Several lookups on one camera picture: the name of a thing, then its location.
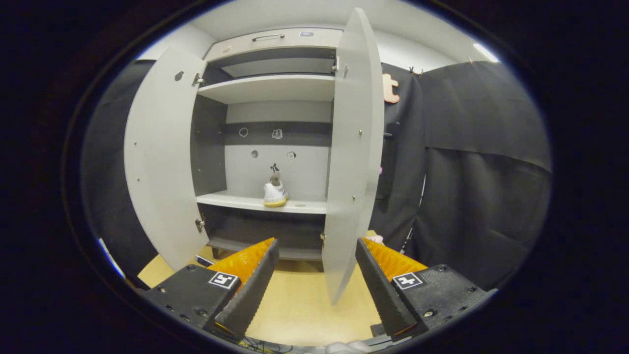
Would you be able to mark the small pale object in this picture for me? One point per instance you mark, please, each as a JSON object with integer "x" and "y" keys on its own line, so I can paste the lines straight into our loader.
{"x": 376, "y": 239}

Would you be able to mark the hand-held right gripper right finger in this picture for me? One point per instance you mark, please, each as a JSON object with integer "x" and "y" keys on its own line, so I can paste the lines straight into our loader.
{"x": 383, "y": 295}

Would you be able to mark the black backdrop cloth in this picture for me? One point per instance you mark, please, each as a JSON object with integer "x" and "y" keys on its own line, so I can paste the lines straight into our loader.
{"x": 481, "y": 172}
{"x": 105, "y": 172}
{"x": 405, "y": 147}

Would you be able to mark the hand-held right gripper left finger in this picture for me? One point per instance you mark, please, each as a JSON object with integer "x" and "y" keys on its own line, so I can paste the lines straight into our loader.
{"x": 253, "y": 295}

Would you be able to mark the grey shoe cabinet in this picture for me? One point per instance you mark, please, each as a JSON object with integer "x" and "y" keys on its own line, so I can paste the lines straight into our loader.
{"x": 304, "y": 172}

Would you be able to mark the grey cabinet drawer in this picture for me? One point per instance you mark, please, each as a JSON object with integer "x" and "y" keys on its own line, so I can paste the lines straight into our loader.
{"x": 295, "y": 44}

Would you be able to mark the grey shoe cabinet door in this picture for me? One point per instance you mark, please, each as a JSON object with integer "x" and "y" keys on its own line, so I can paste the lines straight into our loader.
{"x": 354, "y": 172}
{"x": 162, "y": 162}

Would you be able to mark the dark upright panel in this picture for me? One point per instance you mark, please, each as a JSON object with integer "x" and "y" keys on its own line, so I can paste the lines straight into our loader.
{"x": 389, "y": 162}

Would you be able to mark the grey cabinet shelf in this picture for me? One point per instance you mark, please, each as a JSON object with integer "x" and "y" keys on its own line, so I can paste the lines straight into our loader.
{"x": 280, "y": 66}
{"x": 231, "y": 200}
{"x": 270, "y": 88}

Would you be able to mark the white shoe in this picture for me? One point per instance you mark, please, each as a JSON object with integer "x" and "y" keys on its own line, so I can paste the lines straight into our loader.
{"x": 275, "y": 194}

